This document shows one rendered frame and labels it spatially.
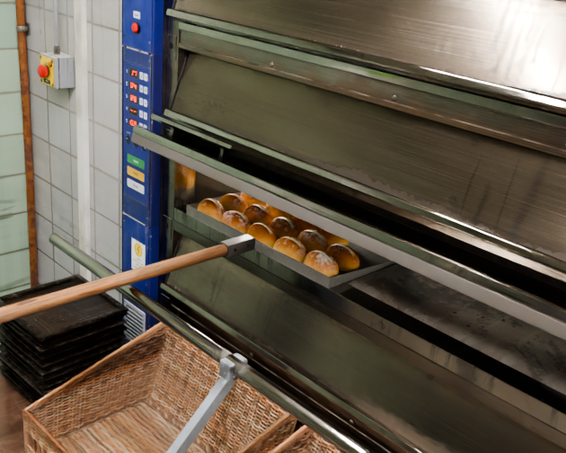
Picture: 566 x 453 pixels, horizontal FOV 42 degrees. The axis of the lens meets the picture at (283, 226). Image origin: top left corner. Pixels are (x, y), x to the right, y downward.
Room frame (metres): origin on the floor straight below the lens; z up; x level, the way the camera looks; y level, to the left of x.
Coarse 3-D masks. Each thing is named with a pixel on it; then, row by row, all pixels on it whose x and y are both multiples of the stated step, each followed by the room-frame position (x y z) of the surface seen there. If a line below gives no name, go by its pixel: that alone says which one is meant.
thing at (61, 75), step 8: (40, 56) 2.35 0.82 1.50; (48, 56) 2.33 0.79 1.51; (56, 56) 2.33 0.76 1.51; (64, 56) 2.34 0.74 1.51; (40, 64) 2.35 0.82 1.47; (56, 64) 2.30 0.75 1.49; (64, 64) 2.32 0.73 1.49; (72, 64) 2.34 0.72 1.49; (56, 72) 2.30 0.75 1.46; (64, 72) 2.32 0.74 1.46; (72, 72) 2.34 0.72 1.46; (40, 80) 2.35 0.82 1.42; (48, 80) 2.32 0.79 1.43; (56, 80) 2.30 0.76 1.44; (64, 80) 2.32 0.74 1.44; (72, 80) 2.34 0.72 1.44; (56, 88) 2.30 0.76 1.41; (64, 88) 2.32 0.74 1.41
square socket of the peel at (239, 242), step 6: (228, 240) 1.68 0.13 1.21; (234, 240) 1.68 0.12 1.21; (240, 240) 1.68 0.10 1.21; (246, 240) 1.69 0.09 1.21; (252, 240) 1.70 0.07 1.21; (228, 246) 1.65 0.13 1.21; (234, 246) 1.66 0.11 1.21; (240, 246) 1.67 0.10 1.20; (246, 246) 1.69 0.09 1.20; (252, 246) 1.70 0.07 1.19; (228, 252) 1.65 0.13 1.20; (234, 252) 1.66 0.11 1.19; (240, 252) 1.67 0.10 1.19
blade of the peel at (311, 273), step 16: (192, 208) 1.89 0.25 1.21; (208, 224) 1.84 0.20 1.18; (224, 224) 1.80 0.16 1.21; (256, 240) 1.71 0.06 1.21; (272, 256) 1.66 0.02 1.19; (288, 256) 1.63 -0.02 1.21; (368, 256) 1.73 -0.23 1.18; (304, 272) 1.59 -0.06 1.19; (320, 272) 1.55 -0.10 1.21; (352, 272) 1.59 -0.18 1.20; (368, 272) 1.63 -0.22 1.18
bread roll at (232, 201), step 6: (222, 198) 1.95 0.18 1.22; (228, 198) 1.94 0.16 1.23; (234, 198) 1.93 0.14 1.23; (240, 198) 1.94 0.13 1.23; (222, 204) 1.94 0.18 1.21; (228, 204) 1.92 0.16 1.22; (234, 204) 1.92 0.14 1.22; (240, 204) 1.92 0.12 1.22; (246, 204) 1.93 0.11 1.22; (228, 210) 1.92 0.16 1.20; (240, 210) 1.91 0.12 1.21
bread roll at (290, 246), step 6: (282, 240) 1.67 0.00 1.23; (288, 240) 1.66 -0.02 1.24; (294, 240) 1.66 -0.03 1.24; (276, 246) 1.67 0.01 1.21; (282, 246) 1.66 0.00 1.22; (288, 246) 1.65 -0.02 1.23; (294, 246) 1.64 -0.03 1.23; (300, 246) 1.65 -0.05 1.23; (282, 252) 1.65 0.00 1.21; (288, 252) 1.64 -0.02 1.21; (294, 252) 1.64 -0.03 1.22; (300, 252) 1.64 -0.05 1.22; (306, 252) 1.66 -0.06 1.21; (294, 258) 1.63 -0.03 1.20; (300, 258) 1.63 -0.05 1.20
